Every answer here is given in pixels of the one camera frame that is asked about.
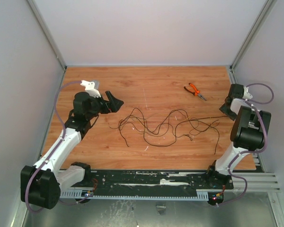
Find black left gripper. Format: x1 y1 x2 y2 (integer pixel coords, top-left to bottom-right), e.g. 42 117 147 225
86 91 124 120

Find black wire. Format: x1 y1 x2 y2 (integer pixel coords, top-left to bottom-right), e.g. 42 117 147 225
118 107 199 135
108 113 195 147
142 118 221 156

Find black zip tie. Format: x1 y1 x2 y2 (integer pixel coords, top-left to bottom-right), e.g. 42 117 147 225
190 115 228 121

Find dark brown wire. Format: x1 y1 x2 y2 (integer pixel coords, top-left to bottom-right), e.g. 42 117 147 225
165 108 221 137

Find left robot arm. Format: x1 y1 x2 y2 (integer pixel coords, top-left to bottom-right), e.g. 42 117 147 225
20 91 124 213

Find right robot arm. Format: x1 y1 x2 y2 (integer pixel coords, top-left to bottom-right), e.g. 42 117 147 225
205 83 274 188

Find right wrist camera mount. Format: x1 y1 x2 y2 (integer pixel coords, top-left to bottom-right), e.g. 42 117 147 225
242 86 253 100

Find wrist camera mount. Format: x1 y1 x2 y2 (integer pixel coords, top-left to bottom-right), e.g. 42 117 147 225
80 80 101 98
242 86 253 100

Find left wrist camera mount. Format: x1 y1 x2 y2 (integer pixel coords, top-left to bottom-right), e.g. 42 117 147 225
80 80 101 98

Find orange handled pliers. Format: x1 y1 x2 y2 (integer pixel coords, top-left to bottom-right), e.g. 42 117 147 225
184 83 207 101

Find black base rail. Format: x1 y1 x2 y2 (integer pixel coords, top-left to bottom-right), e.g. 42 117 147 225
72 170 234 195

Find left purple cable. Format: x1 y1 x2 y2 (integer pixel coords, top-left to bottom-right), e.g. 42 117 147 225
25 80 93 214

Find grey slotted cable duct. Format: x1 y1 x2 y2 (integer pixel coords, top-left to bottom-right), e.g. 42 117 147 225
60 189 209 202

